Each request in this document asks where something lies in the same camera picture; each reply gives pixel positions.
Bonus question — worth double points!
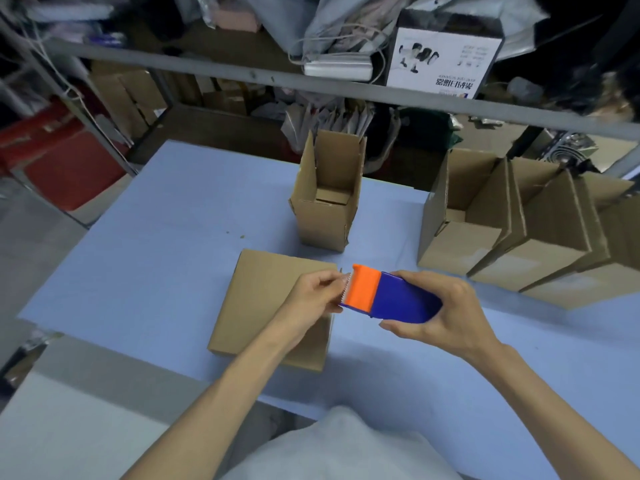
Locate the bundle of grey paper bags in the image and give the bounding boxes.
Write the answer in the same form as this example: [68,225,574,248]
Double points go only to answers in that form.
[279,97,376,153]

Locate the dark green bag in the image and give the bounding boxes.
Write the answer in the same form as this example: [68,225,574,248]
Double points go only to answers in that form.
[399,107,463,151]

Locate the white black printed box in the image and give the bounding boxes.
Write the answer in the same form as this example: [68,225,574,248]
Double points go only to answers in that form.
[385,9,506,99]

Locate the person's white shirt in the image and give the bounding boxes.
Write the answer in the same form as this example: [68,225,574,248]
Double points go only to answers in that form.
[219,405,461,480]

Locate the person's left forearm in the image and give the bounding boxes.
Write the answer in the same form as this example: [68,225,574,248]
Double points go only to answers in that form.
[122,324,301,480]

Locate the person's right forearm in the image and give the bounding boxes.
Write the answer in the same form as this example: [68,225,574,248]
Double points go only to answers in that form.
[469,344,640,480]

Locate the white power strip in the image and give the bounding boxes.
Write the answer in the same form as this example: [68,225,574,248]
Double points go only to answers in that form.
[302,53,375,83]

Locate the pile of grey plastic mailers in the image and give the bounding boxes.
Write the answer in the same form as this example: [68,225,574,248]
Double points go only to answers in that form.
[245,0,551,58]

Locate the large brown storage cardboard box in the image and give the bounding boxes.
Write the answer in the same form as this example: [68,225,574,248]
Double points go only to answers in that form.
[89,64,169,141]

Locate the white perforated rack post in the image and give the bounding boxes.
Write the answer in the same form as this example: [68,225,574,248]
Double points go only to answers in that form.
[607,144,640,181]

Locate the silver reflective roll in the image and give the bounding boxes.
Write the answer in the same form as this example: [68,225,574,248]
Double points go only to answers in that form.
[542,132,599,165]

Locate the person's right hand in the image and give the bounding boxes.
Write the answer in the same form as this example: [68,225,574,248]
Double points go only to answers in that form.
[378,270,503,368]

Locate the orange blue tape dispenser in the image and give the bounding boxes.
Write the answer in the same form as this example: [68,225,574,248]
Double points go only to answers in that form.
[339,264,443,325]

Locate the plain brown cardboard box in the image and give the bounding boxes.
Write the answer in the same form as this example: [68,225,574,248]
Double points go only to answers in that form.
[519,172,640,311]

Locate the red plastic stool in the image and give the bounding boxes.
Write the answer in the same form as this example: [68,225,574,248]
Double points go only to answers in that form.
[0,102,129,211]

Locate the person's left hand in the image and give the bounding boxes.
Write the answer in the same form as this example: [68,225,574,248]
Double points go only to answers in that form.
[271,269,352,353]

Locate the grey metal shelving rack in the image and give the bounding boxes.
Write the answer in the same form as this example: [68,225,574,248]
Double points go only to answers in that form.
[0,0,640,231]

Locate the white glossy cabinet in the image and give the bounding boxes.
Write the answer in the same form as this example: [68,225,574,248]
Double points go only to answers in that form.
[0,337,226,480]

